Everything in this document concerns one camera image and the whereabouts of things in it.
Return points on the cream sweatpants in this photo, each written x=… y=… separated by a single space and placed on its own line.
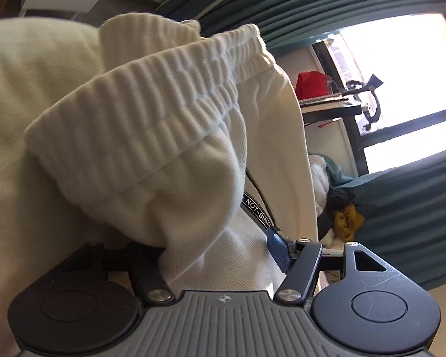
x=133 y=119

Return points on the yellow garment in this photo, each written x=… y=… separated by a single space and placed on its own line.
x=347 y=221

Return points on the red cloth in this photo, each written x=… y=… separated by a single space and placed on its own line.
x=312 y=83

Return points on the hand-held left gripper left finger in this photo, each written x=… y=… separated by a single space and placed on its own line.
x=145 y=264

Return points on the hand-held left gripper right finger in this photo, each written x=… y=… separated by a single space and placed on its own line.
x=279 y=249

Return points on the pile of grey clothes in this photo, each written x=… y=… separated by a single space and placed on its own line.
x=330 y=208

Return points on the silver tripod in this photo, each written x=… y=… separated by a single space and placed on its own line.
x=360 y=93

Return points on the black framed window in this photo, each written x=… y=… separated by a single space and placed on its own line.
x=405 y=81

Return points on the black folded board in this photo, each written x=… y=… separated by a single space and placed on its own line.
x=330 y=110

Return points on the white duvet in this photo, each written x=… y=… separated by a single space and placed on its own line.
x=319 y=178

